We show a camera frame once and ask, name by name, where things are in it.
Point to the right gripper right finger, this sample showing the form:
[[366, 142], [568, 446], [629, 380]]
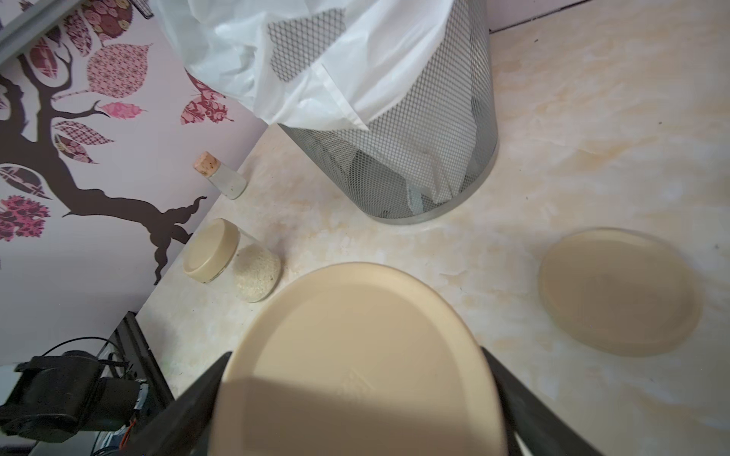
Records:
[[530, 425]]

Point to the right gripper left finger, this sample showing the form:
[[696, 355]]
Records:
[[178, 429]]

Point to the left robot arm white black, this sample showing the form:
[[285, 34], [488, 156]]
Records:
[[58, 396]]

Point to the left glass jar tan lid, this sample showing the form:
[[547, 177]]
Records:
[[228, 259]]

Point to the small jar pink lid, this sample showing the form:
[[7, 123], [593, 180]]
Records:
[[228, 181]]

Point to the grey trash bin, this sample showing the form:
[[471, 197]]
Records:
[[433, 149]]

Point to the white trash bag liner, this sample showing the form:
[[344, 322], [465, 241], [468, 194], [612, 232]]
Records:
[[323, 65]]

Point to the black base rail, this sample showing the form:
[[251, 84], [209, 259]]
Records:
[[137, 365]]

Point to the aluminium rail left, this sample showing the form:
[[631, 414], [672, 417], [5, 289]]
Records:
[[23, 31]]

